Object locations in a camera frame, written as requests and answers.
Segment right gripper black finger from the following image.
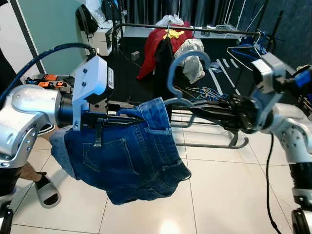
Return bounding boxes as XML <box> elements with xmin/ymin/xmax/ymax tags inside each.
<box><xmin>186</xmin><ymin>108</ymin><xmax>234</xmax><ymax>120</ymax></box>
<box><xmin>193</xmin><ymin>100</ymin><xmax>234</xmax><ymax>109</ymax></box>

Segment blue denim jeans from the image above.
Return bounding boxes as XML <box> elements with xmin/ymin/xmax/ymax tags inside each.
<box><xmin>49</xmin><ymin>97</ymin><xmax>192</xmax><ymax>205</ymax></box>

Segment grey plastic hanger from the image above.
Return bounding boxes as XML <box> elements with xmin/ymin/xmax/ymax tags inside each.
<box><xmin>163</xmin><ymin>50</ymin><xmax>211</xmax><ymax>110</ymax></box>

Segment white grey garment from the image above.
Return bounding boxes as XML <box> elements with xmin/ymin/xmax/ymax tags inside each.
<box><xmin>175</xmin><ymin>38</ymin><xmax>206</xmax><ymax>84</ymax></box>

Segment red cloth cover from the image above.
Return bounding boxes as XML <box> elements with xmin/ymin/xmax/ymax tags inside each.
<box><xmin>136</xmin><ymin>22</ymin><xmax>195</xmax><ymax>81</ymax></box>

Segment white shelf unit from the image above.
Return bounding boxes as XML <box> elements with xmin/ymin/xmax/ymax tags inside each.
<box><xmin>93</xmin><ymin>24</ymin><xmax>122</xmax><ymax>57</ymax></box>

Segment person black printed shorts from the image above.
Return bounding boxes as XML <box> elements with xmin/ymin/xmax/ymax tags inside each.
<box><xmin>37</xmin><ymin>124</ymin><xmax>57</xmax><ymax>137</ymax></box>

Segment orange black tool case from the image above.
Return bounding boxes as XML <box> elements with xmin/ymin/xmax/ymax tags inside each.
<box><xmin>24</xmin><ymin>73</ymin><xmax>76</xmax><ymax>91</ymax></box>

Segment yellow cloth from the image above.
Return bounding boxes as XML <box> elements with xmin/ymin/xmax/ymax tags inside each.
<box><xmin>166</xmin><ymin>29</ymin><xmax>186</xmax><ymax>39</ymax></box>

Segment black backpack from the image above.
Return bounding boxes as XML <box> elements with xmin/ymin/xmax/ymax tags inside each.
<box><xmin>76</xmin><ymin>4</ymin><xmax>99</xmax><ymax>37</ymax></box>

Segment white plastic bag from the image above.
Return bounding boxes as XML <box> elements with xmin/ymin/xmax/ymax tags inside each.
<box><xmin>156</xmin><ymin>15</ymin><xmax>183</xmax><ymax>27</ymax></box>

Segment person bare leg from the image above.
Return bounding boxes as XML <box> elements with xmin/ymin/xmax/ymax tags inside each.
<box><xmin>19</xmin><ymin>163</ymin><xmax>44</xmax><ymax>183</ymax></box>

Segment black white slide sandal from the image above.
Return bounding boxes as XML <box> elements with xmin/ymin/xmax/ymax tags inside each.
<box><xmin>35</xmin><ymin>172</ymin><xmax>61</xmax><ymax>209</ymax></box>

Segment tangled coloured wire hangers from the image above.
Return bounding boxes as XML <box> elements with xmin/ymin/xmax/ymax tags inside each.
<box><xmin>185</xmin><ymin>87</ymin><xmax>220</xmax><ymax>100</ymax></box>

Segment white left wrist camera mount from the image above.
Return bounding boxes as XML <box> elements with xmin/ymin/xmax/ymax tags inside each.
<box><xmin>72</xmin><ymin>55</ymin><xmax>115</xmax><ymax>131</ymax></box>

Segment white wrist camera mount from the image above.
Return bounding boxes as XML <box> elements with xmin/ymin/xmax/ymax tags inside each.
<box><xmin>72</xmin><ymin>55</ymin><xmax>115</xmax><ymax>131</ymax></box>
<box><xmin>251</xmin><ymin>53</ymin><xmax>288</xmax><ymax>130</ymax></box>

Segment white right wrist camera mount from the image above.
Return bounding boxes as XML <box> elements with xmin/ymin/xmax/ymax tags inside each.
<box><xmin>251</xmin><ymin>53</ymin><xmax>288</xmax><ymax>130</ymax></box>

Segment white wire hanger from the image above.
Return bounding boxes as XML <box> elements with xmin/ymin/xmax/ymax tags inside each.
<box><xmin>227</xmin><ymin>33</ymin><xmax>264</xmax><ymax>58</ymax></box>

